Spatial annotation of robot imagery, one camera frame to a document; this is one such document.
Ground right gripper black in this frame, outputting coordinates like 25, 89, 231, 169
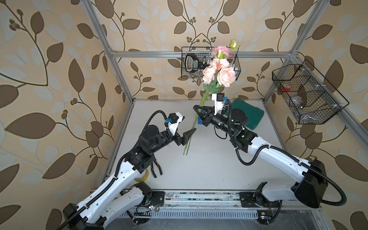
195, 104, 236, 138

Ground pink flower bouquet green stems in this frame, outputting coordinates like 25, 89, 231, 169
183, 39, 241, 156

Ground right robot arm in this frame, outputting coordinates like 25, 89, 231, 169
193, 100, 347, 209

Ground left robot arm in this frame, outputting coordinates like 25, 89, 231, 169
58, 110, 196, 230

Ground yellow tape roll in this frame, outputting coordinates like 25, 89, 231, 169
135, 169, 149, 183

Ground orange black pliers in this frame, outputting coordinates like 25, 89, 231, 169
150, 160, 163, 179

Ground black socket set holder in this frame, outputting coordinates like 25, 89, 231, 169
184, 53, 239, 76

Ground green plastic tool case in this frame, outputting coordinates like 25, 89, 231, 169
232, 99, 265, 130

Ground red small object in basket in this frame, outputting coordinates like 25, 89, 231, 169
280, 83, 292, 92

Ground clear plastic bag in basket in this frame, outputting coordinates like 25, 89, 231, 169
289, 93, 317, 116

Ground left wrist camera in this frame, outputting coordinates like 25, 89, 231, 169
165, 112, 185, 136

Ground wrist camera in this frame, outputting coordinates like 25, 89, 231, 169
165, 112, 185, 136
211, 93, 228, 115

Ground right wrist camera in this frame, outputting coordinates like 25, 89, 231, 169
211, 93, 228, 115

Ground black wire basket back wall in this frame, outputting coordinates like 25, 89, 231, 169
181, 46, 242, 81

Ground black wire basket wall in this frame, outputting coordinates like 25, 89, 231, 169
272, 60, 349, 125
181, 46, 242, 81

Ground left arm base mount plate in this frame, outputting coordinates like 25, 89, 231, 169
139, 191, 165, 208

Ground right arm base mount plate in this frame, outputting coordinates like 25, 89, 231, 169
239, 192, 280, 209

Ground black wire basket right wall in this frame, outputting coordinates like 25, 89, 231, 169
272, 60, 349, 125

